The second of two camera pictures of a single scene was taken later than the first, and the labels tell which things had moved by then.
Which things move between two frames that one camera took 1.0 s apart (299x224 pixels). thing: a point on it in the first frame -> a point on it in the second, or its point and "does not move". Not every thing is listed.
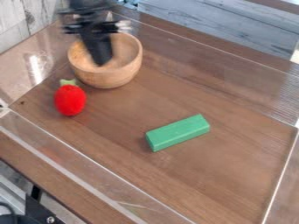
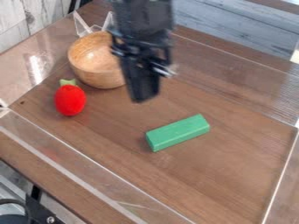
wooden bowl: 118,68 does not move
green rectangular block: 170,134 does not move
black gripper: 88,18 -> 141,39
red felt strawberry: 69,97 does not move
